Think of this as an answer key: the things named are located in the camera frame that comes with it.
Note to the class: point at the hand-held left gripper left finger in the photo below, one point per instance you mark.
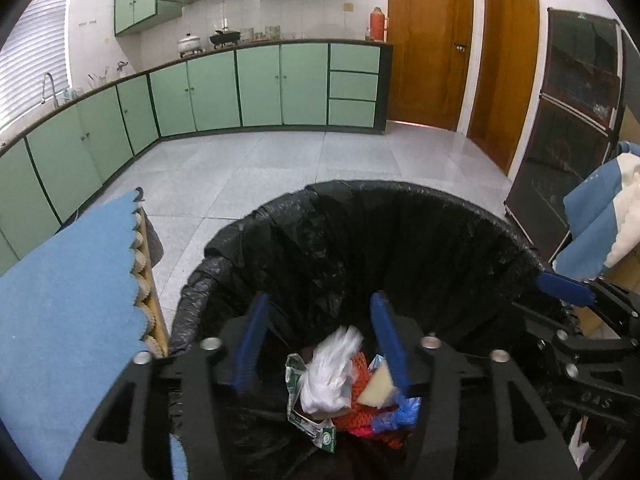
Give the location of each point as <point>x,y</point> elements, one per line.
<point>250,345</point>

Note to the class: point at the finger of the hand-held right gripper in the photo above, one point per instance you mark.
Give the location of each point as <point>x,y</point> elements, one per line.
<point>565,287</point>
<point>547,325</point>

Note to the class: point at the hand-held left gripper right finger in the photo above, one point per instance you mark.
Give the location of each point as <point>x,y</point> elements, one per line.
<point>390,345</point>

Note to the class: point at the yellow sponge wedge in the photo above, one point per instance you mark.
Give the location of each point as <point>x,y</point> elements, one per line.
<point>377,387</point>

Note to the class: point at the blue plastic wrapper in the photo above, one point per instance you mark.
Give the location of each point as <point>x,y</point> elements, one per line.
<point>400,412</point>

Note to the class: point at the white plastic bag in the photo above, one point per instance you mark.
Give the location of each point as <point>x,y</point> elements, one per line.
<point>325,380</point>

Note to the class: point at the red mesh bag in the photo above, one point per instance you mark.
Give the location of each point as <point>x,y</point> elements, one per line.
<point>360,420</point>

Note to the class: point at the black bagged trash bin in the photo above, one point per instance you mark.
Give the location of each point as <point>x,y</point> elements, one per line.
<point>375,240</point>

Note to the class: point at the green white packet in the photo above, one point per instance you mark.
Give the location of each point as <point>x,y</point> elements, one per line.
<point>325,440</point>

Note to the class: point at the blue cloth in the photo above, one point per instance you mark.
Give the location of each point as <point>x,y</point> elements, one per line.
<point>585,220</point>

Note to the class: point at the white cloth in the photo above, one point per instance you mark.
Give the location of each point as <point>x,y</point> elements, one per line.
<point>625,210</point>

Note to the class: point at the black plastic bag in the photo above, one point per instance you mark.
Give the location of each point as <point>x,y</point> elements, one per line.
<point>155,242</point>

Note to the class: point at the dark glass cabinet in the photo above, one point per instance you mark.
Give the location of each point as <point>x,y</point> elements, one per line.
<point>565,135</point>

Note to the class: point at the blue scalloped tablecloth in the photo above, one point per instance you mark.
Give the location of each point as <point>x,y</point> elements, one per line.
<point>65,310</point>

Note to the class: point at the narrow wooden door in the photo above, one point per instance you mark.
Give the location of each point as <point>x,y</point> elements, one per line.
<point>505,70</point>

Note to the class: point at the green base cabinets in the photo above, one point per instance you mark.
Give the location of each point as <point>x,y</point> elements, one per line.
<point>260,85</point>

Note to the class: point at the wide wooden door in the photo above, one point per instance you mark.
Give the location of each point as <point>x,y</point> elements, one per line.
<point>425,45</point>

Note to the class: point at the white pot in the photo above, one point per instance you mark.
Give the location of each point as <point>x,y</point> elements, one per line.
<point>190,44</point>

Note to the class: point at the black wok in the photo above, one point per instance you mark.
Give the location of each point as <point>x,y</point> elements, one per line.
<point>224,39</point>

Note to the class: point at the glass jar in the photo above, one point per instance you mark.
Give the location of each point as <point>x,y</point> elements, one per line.
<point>246,35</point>
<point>272,32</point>

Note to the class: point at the red thermos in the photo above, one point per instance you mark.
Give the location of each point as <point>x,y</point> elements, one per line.
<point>378,25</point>

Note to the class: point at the metal faucet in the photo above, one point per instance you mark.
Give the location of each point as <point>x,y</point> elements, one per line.
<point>49,85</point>

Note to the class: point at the window blinds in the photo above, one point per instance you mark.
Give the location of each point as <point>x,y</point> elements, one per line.
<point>35,50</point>

